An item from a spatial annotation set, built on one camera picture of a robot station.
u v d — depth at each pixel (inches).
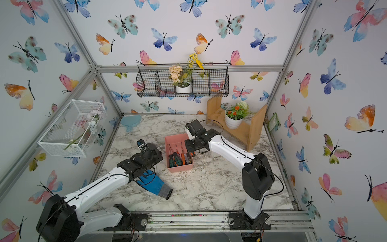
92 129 27.5
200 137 24.3
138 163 24.5
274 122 43.2
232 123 37.9
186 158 36.4
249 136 35.0
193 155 32.5
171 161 36.4
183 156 37.5
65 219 15.1
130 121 47.8
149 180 32.6
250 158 18.8
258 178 17.9
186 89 35.8
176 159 35.9
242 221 28.6
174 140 42.4
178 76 32.5
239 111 34.3
